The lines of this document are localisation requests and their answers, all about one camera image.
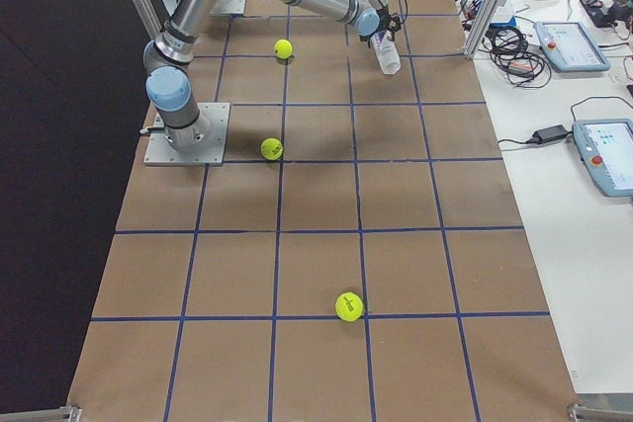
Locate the frame foot bracket right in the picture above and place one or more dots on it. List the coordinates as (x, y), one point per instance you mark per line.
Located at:
(578, 413)

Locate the tennis ball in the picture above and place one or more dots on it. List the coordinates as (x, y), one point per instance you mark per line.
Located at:
(271, 148)
(283, 49)

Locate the tennis ball centre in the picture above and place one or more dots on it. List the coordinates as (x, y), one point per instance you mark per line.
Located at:
(283, 49)

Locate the upper teach pendant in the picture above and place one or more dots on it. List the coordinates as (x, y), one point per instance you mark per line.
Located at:
(570, 47)

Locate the tennis ball right side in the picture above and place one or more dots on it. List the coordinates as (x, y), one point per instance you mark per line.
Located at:
(271, 148)

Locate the right aluminium frame post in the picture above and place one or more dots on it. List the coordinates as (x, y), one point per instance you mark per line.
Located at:
(489, 2)

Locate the frame foot bracket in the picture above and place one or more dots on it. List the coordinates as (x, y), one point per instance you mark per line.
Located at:
(61, 414)
(578, 413)

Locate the lower teach pendant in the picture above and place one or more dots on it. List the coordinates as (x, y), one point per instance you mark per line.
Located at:
(605, 147)

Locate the teach pendant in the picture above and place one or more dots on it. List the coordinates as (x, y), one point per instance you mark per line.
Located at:
(605, 147)
(570, 47)

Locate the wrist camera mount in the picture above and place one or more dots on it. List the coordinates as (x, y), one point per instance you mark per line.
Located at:
(395, 23)

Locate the black power brick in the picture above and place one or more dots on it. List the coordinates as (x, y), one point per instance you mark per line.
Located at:
(549, 134)

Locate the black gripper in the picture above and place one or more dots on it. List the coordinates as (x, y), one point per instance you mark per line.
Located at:
(378, 27)

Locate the frame foot bracket left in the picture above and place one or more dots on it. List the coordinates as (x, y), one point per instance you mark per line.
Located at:
(61, 414)

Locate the white blue tennis ball can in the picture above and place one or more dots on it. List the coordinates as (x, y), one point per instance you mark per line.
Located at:
(387, 54)

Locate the blue white box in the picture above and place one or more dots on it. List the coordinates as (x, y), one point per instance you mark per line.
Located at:
(504, 15)

